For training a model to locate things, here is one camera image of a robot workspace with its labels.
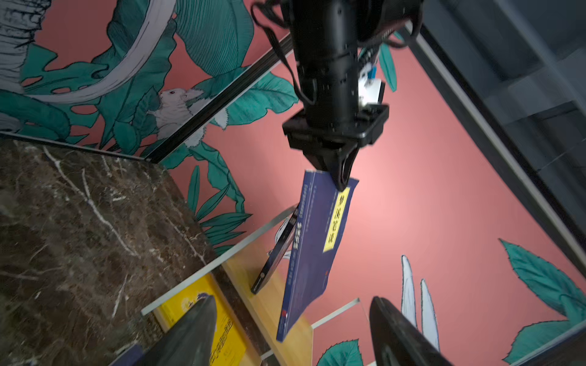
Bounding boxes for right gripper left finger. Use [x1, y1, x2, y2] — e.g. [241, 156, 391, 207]
[145, 296, 217, 365]

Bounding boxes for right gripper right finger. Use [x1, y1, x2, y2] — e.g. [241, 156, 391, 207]
[369, 297, 451, 366]

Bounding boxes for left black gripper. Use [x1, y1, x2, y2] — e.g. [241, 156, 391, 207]
[282, 104, 389, 192]

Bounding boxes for purple book yellow label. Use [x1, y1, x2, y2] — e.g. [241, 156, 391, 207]
[276, 171, 359, 343]

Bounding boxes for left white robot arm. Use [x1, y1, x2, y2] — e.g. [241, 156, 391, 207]
[250, 1, 423, 192]

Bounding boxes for yellow cartoon cover book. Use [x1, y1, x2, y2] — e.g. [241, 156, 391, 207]
[154, 274, 247, 365]

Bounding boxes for dark purple bottom book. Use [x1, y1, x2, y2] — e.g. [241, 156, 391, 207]
[109, 344, 144, 366]

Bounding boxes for white wooden two-tier shelf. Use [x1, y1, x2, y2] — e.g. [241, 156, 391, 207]
[140, 205, 363, 366]

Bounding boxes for black wolf cover book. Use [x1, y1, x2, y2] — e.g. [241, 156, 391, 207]
[251, 207, 299, 294]

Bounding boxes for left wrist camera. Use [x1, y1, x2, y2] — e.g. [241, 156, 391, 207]
[358, 63, 385, 108]

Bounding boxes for left black frame post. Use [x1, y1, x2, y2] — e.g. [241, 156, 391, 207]
[144, 50, 298, 163]

